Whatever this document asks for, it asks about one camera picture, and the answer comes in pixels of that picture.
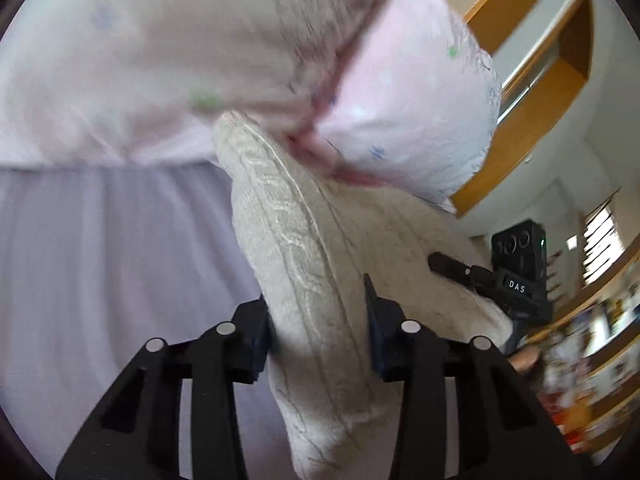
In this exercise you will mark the beige cable-knit sweater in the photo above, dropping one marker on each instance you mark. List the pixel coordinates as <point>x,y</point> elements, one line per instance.
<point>313,245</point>

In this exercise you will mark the pink floral pillow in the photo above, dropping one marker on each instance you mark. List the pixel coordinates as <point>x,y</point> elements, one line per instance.
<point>414,104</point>
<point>113,82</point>

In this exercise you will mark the black camera box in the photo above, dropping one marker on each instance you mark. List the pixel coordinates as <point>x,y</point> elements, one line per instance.
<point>522,250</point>

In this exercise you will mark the lavender bed sheet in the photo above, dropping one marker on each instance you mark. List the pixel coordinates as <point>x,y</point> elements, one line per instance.
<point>94,262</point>

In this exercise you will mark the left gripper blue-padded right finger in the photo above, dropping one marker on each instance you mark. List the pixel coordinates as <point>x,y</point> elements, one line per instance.
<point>465,412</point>

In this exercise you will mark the person's right hand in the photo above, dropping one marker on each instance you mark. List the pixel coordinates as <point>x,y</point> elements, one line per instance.
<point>525,359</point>

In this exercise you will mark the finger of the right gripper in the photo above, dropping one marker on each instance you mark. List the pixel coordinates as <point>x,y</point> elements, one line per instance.
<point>450,268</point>

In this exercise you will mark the wooden window frame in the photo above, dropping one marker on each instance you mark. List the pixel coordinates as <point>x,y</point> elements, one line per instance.
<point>543,51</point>

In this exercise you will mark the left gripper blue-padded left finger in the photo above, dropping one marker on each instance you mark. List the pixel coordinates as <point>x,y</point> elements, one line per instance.
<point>170,414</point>

